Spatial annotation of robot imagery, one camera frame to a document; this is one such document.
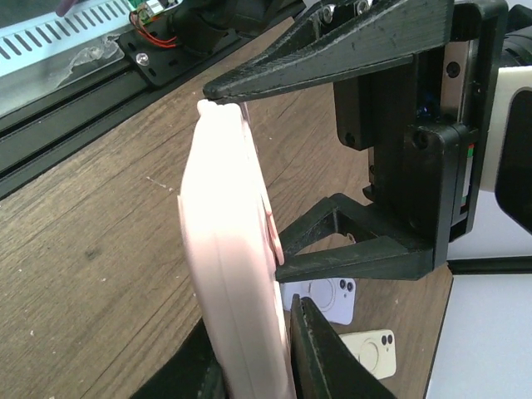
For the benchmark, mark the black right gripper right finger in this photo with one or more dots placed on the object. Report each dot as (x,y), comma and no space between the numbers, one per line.
(322,365)

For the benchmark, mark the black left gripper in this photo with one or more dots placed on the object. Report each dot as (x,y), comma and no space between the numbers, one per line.
(424,126)

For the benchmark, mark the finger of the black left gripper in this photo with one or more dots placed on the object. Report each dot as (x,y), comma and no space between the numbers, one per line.
(329,43)

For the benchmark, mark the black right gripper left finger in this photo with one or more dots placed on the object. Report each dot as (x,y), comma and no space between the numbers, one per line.
(193,372)

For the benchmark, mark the pink phone case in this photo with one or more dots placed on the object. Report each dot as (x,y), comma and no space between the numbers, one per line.
(233,249)

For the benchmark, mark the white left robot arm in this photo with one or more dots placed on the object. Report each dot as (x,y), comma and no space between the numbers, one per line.
(506,169)

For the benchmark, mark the cream phone case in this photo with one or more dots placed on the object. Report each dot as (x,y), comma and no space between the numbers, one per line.
(375,350)

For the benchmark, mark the lavender phone case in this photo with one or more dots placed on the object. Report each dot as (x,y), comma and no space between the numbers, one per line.
(334,297)

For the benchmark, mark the light blue slotted strip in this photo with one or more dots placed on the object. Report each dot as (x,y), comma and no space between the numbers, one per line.
(49,34)

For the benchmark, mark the black frame rail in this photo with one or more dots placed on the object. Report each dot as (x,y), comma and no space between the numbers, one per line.
(159,56)

